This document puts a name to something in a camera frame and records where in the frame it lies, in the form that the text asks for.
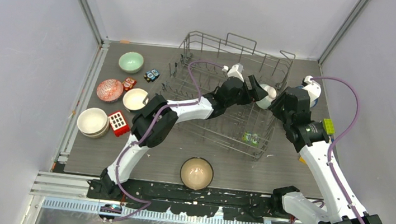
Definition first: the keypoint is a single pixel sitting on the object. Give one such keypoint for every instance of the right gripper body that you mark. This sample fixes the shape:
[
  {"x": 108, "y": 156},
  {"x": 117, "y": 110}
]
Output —
[{"x": 277, "y": 108}]

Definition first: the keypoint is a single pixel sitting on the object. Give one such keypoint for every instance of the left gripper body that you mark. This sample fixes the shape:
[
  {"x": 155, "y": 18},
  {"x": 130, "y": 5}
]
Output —
[{"x": 243, "y": 98}]

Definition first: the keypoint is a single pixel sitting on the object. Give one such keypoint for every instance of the light green striped bowl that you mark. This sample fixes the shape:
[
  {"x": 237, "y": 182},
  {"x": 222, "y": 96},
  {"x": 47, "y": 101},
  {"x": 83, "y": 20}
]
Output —
[{"x": 265, "y": 102}]

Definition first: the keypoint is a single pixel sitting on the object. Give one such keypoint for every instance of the grey wire dish rack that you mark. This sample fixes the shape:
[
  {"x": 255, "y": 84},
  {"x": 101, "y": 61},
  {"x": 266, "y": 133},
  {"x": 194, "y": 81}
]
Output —
[{"x": 196, "y": 68}]

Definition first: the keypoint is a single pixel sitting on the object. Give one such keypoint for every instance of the dark teal painted bowl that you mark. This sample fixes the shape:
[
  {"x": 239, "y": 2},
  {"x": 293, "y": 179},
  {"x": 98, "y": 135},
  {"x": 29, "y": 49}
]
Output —
[{"x": 196, "y": 173}]

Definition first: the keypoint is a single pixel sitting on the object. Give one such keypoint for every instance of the teal and white bowl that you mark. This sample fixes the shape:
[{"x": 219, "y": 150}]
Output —
[{"x": 135, "y": 99}]

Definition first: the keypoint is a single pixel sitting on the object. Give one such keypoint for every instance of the pale green celadon bowl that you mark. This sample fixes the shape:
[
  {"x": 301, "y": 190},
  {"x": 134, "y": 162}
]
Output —
[{"x": 131, "y": 62}]

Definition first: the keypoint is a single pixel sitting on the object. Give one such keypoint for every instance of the beige bowl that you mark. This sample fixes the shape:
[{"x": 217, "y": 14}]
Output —
[
  {"x": 98, "y": 134},
  {"x": 92, "y": 121}
]

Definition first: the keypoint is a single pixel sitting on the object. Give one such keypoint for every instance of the blue floral white bowl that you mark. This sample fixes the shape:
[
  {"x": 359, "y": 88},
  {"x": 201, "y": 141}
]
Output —
[{"x": 314, "y": 94}]

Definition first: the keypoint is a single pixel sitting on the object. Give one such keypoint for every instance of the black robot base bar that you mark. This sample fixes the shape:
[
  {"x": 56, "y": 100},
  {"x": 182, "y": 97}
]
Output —
[{"x": 177, "y": 203}]

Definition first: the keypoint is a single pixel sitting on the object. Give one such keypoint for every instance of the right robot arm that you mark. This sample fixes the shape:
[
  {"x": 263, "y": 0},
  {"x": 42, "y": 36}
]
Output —
[{"x": 311, "y": 141}]

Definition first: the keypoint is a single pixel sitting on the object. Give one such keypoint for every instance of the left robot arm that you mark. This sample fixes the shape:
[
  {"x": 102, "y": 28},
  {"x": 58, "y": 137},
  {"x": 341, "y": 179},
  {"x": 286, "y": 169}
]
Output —
[{"x": 152, "y": 124}]

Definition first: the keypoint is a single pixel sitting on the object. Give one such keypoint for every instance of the green blue toy car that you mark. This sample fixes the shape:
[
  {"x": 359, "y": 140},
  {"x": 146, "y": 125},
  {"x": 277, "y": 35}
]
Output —
[{"x": 328, "y": 126}]

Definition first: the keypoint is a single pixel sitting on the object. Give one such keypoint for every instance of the green owl toy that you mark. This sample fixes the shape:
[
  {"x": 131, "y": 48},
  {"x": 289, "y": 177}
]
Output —
[{"x": 251, "y": 138}]

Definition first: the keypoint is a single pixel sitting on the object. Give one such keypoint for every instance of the yellow toy block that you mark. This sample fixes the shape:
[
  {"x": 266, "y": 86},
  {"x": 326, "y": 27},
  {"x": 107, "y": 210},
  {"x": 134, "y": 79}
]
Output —
[{"x": 302, "y": 160}]

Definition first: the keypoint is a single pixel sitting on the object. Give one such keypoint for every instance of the red owl toy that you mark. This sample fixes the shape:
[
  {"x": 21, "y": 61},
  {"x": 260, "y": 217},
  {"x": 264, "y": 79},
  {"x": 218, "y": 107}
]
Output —
[{"x": 128, "y": 83}]

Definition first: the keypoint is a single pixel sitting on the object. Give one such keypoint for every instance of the red toy block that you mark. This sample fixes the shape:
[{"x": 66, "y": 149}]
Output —
[{"x": 118, "y": 123}]

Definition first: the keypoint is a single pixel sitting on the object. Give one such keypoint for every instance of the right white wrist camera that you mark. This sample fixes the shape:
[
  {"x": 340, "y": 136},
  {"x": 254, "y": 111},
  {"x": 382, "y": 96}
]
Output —
[{"x": 308, "y": 81}]

